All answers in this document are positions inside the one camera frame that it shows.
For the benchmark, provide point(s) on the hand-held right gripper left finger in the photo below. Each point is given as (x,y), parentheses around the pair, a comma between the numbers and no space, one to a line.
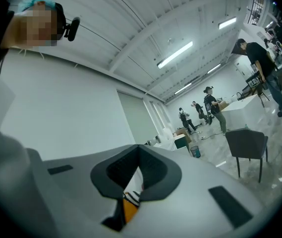
(81,182)

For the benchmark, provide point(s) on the white kitchen island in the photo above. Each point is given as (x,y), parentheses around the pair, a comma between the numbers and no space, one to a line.
(240,110)

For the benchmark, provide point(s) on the blue hair cap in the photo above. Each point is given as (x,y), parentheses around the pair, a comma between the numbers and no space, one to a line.
(36,1)

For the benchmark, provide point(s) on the cardboard box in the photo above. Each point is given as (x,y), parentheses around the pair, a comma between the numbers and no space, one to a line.
(183,140)

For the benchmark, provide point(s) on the white sink cabinet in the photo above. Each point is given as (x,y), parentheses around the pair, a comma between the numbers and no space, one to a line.
(168,145)

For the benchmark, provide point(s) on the ceiling tube light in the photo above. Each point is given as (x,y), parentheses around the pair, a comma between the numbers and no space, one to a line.
(175,54)
(214,68)
(183,88)
(227,23)

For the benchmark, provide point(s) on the black metal rack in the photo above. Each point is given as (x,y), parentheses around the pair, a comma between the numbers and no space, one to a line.
(256,4)

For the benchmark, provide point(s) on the black head camera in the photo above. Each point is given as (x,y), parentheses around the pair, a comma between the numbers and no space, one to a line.
(72,28)

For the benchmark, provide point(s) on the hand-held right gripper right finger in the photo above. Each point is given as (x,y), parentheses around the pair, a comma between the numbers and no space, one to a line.
(192,195)

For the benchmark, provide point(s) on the blue mesh waste bin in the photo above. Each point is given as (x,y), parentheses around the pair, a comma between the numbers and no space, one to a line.
(195,152)

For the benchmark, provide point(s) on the person's head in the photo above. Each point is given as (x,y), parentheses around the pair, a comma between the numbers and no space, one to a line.
(31,26)

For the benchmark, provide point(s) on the white flat floor strip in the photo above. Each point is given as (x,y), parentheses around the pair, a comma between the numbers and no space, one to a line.
(220,164)

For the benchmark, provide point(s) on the black frame table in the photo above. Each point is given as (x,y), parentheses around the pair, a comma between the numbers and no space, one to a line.
(256,83)

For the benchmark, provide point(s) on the dark chair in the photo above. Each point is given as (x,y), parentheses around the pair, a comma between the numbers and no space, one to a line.
(244,142)

